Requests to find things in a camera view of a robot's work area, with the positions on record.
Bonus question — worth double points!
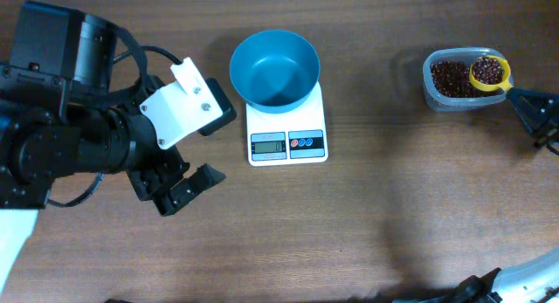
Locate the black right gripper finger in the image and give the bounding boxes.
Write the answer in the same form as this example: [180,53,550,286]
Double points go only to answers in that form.
[508,87,558,115]
[507,87,551,135]

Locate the yellow measuring scoop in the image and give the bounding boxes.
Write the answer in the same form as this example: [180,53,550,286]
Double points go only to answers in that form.
[469,55,513,92]

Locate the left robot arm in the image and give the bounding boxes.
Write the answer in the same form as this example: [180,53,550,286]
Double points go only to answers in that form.
[1,1,236,279]

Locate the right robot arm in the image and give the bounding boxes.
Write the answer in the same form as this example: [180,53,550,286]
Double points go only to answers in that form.
[375,88,558,303]

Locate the white digital kitchen scale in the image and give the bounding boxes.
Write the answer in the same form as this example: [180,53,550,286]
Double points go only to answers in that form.
[246,85,328,167]

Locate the blue plastic bowl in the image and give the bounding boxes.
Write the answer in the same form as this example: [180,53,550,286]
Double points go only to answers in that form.
[229,30,321,114]

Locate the red adzuki beans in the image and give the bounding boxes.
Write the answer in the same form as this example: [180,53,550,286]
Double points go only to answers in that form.
[430,61,499,98]

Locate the clear plastic container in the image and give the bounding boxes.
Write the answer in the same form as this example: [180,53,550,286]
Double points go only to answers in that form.
[423,47,505,111]

